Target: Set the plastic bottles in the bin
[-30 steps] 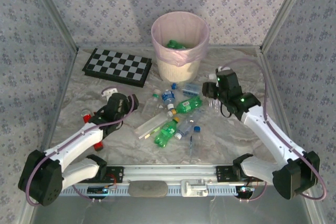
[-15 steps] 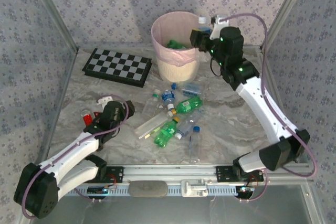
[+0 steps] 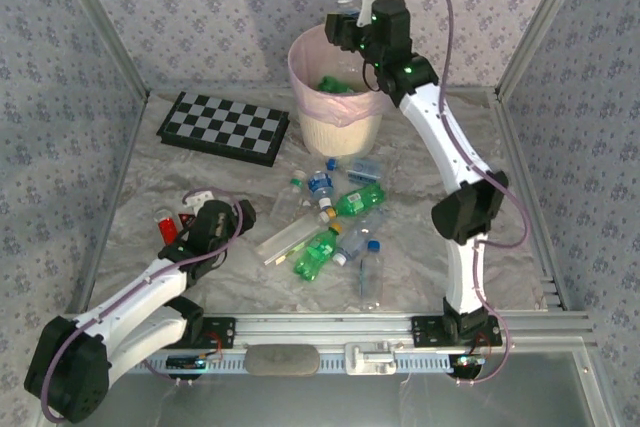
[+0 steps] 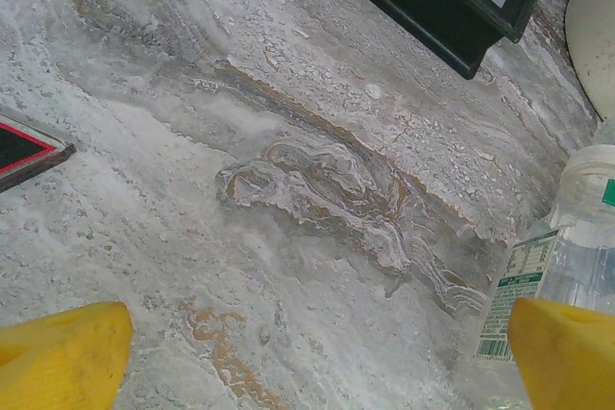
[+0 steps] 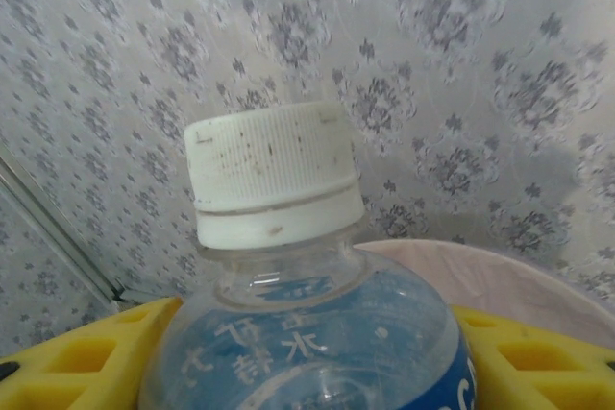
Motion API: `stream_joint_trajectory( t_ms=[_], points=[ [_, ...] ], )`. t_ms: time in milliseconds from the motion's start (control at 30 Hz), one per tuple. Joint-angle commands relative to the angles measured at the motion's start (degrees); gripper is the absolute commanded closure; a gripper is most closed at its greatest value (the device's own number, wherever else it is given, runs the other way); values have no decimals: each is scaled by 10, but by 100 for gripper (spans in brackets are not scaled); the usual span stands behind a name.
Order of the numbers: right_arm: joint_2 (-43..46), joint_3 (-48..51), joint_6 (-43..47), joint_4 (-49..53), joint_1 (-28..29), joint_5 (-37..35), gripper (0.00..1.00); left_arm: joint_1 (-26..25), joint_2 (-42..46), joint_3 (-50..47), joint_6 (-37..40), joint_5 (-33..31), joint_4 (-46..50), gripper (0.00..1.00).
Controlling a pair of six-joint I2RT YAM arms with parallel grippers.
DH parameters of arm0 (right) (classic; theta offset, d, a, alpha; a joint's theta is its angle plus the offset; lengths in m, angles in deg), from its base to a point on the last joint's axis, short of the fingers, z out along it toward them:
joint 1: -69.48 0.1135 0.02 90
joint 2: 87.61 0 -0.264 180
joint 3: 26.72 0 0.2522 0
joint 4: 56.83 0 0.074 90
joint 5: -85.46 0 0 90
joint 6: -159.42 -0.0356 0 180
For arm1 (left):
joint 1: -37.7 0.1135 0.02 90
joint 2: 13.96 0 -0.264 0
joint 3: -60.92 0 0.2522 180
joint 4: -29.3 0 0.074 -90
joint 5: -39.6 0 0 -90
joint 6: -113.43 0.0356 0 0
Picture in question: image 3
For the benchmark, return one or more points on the cream ribbed waste bin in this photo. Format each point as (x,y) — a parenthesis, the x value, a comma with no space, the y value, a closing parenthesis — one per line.
(340,134)

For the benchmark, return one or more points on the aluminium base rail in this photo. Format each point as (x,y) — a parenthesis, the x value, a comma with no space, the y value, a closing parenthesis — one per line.
(325,329)

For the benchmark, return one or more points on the white latch bracket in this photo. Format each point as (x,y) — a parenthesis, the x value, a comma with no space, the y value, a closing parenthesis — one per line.
(370,359)

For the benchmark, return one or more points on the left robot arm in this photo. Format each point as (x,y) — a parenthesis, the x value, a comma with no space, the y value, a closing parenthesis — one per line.
(140,292)

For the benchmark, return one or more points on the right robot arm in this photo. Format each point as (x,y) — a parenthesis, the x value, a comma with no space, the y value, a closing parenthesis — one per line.
(440,132)

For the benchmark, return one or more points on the black red triangular tag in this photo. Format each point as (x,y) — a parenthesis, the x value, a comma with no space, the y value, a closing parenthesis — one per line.
(186,220)

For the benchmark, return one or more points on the tall clear bottle blue cap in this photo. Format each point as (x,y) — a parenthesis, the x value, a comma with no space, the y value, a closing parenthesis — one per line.
(371,277)

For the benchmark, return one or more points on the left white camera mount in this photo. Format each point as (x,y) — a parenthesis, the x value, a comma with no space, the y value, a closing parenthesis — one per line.
(200,195)

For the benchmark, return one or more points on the grey metal tray panel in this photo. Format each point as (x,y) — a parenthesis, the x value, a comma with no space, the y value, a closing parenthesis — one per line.
(320,402)

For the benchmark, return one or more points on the aluminium frame corner post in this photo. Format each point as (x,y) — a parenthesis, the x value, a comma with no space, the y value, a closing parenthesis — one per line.
(100,22)
(540,22)

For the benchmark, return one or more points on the black and white chessboard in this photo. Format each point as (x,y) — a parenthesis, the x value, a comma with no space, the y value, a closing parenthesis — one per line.
(225,127)

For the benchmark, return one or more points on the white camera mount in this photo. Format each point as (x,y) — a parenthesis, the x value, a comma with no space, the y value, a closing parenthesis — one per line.
(200,195)
(367,7)

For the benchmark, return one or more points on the clear rectangular bottle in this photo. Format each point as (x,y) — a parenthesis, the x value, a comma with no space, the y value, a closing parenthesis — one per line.
(287,242)

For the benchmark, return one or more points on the grey oval pad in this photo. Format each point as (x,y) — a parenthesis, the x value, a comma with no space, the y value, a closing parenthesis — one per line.
(282,359)

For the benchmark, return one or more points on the blue label bottle white cap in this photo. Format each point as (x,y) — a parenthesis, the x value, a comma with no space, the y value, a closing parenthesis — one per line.
(320,186)

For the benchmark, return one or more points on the green bottle yellow cap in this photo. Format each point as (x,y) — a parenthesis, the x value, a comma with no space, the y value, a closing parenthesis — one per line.
(315,254)

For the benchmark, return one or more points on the crushed bottle blue cap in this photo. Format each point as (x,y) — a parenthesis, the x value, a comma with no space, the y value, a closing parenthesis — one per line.
(365,172)

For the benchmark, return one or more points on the green bottle barcode label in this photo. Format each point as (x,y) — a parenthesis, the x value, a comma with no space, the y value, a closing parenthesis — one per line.
(360,201)

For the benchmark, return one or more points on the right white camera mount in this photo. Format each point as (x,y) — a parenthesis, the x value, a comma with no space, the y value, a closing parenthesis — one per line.
(367,7)

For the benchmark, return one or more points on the small circuit board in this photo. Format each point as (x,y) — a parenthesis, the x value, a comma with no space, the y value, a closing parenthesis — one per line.
(467,362)
(187,362)

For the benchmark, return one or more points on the green plastic bottle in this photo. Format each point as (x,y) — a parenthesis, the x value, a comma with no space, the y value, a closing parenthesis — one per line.
(332,84)

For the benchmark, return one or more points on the red cylindrical tube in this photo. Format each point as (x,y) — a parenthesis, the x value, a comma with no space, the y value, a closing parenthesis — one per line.
(167,229)

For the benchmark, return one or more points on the clear bottle green cap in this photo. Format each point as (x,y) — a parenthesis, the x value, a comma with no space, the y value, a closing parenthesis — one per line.
(286,202)

